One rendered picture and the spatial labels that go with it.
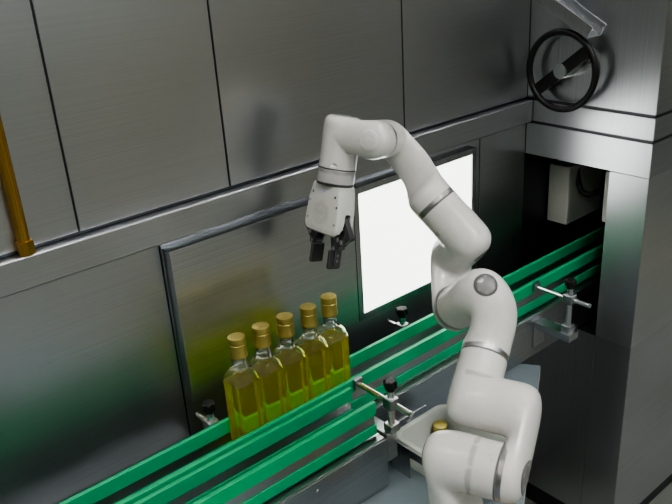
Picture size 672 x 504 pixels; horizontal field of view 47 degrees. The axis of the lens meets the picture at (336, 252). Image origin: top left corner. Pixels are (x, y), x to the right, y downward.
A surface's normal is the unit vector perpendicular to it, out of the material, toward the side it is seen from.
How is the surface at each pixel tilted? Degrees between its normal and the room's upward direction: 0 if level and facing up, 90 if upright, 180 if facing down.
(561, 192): 90
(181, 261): 90
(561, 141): 90
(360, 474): 90
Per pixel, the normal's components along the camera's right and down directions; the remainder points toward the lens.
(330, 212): -0.69, 0.07
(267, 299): 0.65, 0.27
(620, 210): -0.76, 0.30
